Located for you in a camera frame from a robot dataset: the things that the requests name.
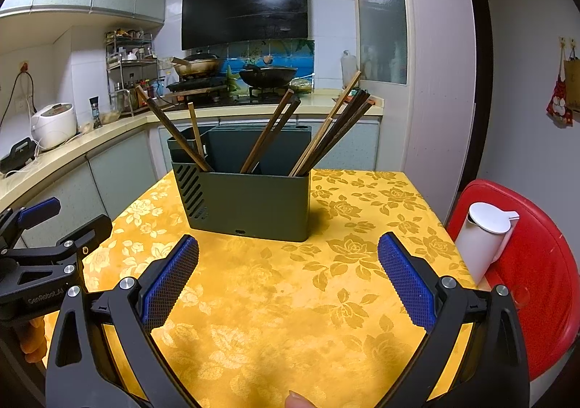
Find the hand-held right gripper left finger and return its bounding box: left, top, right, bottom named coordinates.
left=45, top=233, right=200, bottom=408

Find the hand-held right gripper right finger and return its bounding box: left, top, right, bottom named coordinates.
left=377, top=231, right=531, bottom=408

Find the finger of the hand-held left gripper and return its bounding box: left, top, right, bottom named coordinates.
left=0, top=196, right=62, bottom=250
left=0, top=214, right=113, bottom=282

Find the dark green utensil holder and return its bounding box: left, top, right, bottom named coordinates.
left=167, top=126, right=314, bottom=242

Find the group of wooden chopsticks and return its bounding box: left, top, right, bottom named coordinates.
left=135, top=70, right=373, bottom=178

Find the person's right hand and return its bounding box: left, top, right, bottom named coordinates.
left=284, top=391, right=318, bottom=408

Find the black countertop appliance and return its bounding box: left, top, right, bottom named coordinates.
left=0, top=138, right=37, bottom=174

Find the white rice cooker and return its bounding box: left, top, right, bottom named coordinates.
left=30, top=102, right=78, bottom=151

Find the beige kitchen countertop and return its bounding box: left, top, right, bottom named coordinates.
left=0, top=88, right=386, bottom=214

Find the white kettle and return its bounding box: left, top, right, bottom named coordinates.
left=454, top=201, right=521, bottom=284

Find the yellow floral tablecloth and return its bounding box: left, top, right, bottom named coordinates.
left=43, top=169, right=493, bottom=408

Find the red plastic stool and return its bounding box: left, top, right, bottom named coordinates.
left=446, top=179, right=580, bottom=395

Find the black portable cooktop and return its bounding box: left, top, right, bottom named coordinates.
left=165, top=77, right=228, bottom=103

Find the metal spice rack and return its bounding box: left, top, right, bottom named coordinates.
left=104, top=28, right=161, bottom=112

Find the black gas stove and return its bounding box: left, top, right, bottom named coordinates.
left=165, top=77, right=314, bottom=105

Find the golden wok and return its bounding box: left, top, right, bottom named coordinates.
left=171, top=53, right=226, bottom=78

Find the dark door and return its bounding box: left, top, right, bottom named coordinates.
left=468, top=0, right=495, bottom=185

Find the white plastic bottle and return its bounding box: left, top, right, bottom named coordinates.
left=340, top=50, right=359, bottom=90

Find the black wok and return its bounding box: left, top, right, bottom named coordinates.
left=238, top=64, right=299, bottom=90

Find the red patterned hanging bag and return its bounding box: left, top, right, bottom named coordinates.
left=546, top=79, right=574, bottom=128

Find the blue sea picture backsplash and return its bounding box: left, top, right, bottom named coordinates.
left=220, top=39, right=316, bottom=92

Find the tan hanging bag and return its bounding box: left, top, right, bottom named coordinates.
left=563, top=45, right=580, bottom=112

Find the frosted glass window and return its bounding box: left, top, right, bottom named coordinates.
left=351, top=0, right=409, bottom=85

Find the black power cable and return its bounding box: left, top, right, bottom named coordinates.
left=0, top=70, right=38, bottom=128

